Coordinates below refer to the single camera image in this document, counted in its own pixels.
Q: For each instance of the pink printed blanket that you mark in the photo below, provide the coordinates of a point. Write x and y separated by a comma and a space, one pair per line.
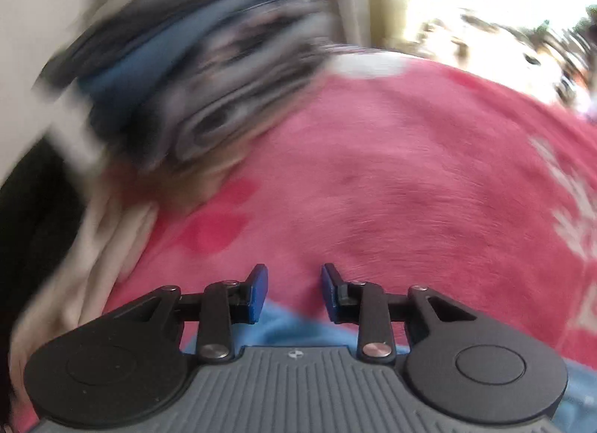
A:
396, 181

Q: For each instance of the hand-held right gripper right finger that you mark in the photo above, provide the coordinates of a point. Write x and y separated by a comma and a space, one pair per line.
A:
329, 293

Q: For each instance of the white round object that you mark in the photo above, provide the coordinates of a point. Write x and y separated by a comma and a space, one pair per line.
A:
368, 64

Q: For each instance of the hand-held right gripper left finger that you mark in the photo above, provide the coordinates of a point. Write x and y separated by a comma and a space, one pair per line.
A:
259, 293

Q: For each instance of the stack of folded clothes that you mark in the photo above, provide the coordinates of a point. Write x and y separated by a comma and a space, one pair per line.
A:
186, 88

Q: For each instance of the black cloth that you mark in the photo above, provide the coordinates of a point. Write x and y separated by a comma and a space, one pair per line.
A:
37, 228

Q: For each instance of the light blue garment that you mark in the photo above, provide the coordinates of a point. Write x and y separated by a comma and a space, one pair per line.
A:
289, 325

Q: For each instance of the beige cloth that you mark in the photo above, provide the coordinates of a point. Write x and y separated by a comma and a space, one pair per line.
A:
107, 251

